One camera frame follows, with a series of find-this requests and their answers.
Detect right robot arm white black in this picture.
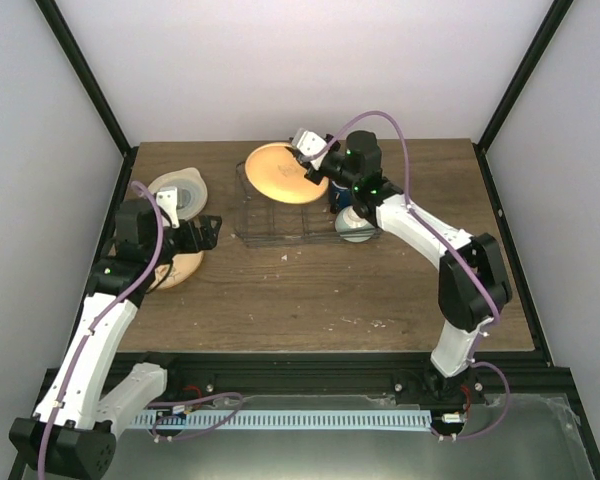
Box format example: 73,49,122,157
292,129,512,403

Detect light blue slotted cable duct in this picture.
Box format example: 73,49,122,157
127,410,432,433

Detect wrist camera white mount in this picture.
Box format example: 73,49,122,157
155,187,179,229
289,128,328,164

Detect orange plastic plate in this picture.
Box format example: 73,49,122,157
244,142,328,205

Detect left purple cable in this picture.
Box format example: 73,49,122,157
36,180,244,473

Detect light green patterned bowl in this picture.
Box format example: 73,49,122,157
334,206,375,243

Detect translucent white bowl with spout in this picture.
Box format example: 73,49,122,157
148,167,208,220

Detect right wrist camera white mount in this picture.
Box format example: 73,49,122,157
289,128,328,164

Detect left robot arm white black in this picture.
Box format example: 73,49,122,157
9,197,222,479

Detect black wire dish rack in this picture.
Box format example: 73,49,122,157
234,162,381,247

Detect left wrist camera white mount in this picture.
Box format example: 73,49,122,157
155,187,179,229

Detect dark blue ceramic mug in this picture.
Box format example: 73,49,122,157
328,181,352,214

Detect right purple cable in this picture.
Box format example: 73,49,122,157
299,110,512,442

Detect wooden bird painted plate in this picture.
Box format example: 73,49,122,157
108,249,205,292

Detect purple cable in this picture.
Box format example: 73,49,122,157
299,110,512,442
36,180,244,473

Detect black aluminium frame rail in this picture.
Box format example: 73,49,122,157
104,352,576,403

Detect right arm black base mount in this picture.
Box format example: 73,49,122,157
392,369,485,408

